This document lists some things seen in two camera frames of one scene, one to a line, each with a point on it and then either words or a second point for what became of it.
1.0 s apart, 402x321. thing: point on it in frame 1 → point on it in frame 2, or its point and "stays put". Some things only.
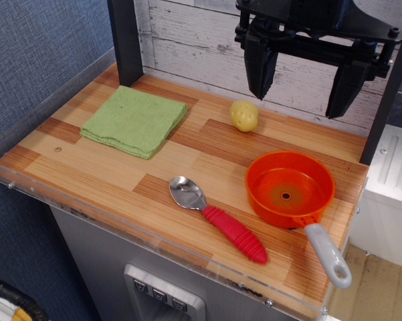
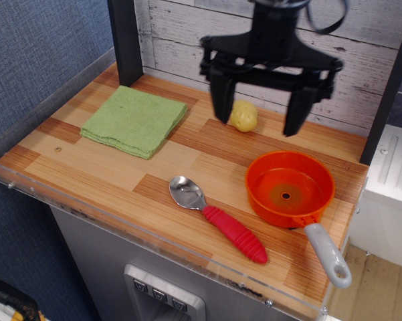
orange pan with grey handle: (291, 189) stays put
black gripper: (338, 31) → (271, 52)
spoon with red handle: (188, 194) stays put
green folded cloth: (135, 121) stays put
